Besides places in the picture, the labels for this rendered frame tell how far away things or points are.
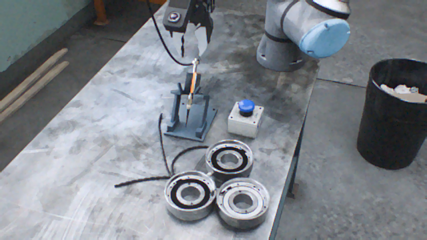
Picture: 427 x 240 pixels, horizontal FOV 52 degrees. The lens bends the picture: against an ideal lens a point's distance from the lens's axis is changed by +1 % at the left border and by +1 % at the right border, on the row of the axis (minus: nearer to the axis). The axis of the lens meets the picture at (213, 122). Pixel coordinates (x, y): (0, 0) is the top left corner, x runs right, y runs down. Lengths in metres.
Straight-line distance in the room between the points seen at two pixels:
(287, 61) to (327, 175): 0.94
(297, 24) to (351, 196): 1.10
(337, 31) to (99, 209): 0.68
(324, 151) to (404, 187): 0.39
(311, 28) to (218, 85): 0.30
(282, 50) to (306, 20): 0.18
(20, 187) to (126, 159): 0.23
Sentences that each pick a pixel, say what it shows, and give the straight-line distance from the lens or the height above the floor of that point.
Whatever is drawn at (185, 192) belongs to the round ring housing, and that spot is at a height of 0.81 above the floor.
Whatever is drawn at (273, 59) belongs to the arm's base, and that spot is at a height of 0.84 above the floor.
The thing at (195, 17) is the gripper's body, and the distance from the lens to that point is 0.94.
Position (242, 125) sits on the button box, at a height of 0.84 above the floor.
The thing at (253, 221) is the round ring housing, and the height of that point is 0.83.
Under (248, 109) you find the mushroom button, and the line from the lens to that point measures 1.02.
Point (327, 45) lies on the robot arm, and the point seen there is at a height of 0.96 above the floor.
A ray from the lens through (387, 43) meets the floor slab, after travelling 3.18.
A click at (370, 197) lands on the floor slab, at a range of 2.07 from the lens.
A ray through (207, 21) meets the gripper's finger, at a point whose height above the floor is 1.08.
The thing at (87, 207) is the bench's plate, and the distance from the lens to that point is 0.94.
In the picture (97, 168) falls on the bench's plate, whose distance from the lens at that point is 1.01.
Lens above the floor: 1.52
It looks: 41 degrees down
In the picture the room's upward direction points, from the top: straight up
